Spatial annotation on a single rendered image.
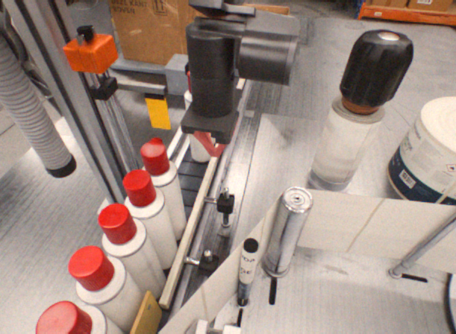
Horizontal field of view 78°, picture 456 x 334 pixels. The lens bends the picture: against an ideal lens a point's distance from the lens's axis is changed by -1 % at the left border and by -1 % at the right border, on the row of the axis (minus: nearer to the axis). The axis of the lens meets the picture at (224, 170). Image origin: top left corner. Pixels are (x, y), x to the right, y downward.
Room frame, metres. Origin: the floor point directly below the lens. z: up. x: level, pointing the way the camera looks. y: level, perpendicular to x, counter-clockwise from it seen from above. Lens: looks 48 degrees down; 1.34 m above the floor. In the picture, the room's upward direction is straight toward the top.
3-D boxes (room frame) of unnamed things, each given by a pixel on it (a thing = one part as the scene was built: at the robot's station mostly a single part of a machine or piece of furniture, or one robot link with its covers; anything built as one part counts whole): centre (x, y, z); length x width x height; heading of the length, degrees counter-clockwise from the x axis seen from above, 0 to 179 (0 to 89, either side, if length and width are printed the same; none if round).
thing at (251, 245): (0.14, -0.03, 0.97); 0.02 x 0.02 x 0.19
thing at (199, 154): (0.46, 0.05, 0.98); 0.05 x 0.05 x 0.20
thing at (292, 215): (0.20, -0.09, 0.97); 0.05 x 0.05 x 0.19
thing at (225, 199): (0.31, 0.00, 0.89); 0.03 x 0.03 x 0.12; 77
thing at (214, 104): (0.33, 0.02, 1.12); 0.10 x 0.07 x 0.07; 167
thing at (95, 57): (0.33, 0.13, 1.05); 0.10 x 0.04 x 0.33; 77
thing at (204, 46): (0.33, 0.01, 1.19); 0.07 x 0.06 x 0.07; 73
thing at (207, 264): (0.19, 0.04, 0.89); 0.06 x 0.03 x 0.12; 77
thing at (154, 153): (0.27, 0.09, 0.98); 0.05 x 0.05 x 0.20
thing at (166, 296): (0.65, -0.03, 0.91); 1.07 x 0.01 x 0.02; 167
